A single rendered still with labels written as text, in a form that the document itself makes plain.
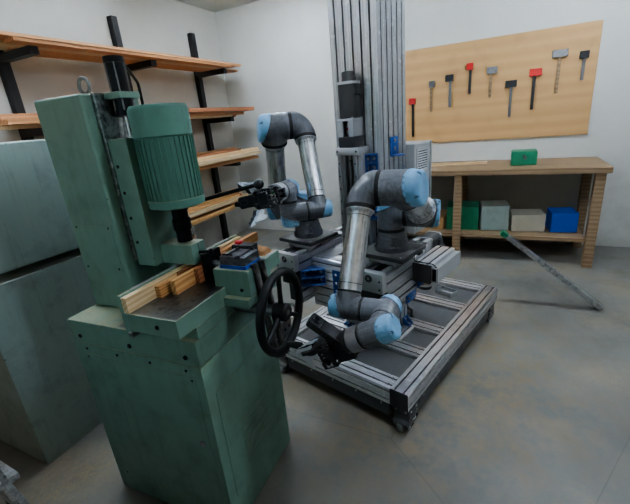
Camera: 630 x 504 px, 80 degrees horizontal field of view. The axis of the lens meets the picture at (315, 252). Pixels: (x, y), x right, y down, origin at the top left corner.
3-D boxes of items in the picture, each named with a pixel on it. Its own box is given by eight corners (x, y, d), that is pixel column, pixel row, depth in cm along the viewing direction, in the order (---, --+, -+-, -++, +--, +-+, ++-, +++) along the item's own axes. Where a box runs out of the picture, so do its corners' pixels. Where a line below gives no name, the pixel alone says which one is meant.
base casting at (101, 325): (199, 369, 114) (193, 343, 111) (72, 341, 136) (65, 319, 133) (271, 302, 152) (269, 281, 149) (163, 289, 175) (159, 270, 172)
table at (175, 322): (206, 346, 101) (202, 326, 99) (124, 331, 113) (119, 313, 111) (301, 264, 153) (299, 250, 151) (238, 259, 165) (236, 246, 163)
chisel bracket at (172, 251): (195, 269, 127) (190, 245, 124) (163, 266, 132) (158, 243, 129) (209, 261, 133) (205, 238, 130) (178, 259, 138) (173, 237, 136)
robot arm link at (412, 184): (408, 201, 166) (375, 164, 117) (444, 202, 160) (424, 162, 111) (406, 228, 166) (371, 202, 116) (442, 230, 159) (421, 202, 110)
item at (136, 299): (129, 314, 110) (124, 298, 109) (124, 313, 111) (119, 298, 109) (242, 247, 162) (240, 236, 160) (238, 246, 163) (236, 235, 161)
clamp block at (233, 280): (250, 298, 120) (246, 272, 117) (216, 294, 125) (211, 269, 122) (273, 279, 133) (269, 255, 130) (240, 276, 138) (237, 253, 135)
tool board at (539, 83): (587, 134, 336) (604, 18, 307) (371, 146, 422) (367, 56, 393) (586, 134, 340) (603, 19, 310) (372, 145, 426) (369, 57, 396)
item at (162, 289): (161, 298, 119) (158, 286, 118) (156, 297, 120) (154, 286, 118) (258, 240, 169) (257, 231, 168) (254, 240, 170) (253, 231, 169)
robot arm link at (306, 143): (311, 117, 173) (330, 220, 166) (287, 120, 172) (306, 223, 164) (314, 103, 162) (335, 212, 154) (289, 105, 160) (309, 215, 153)
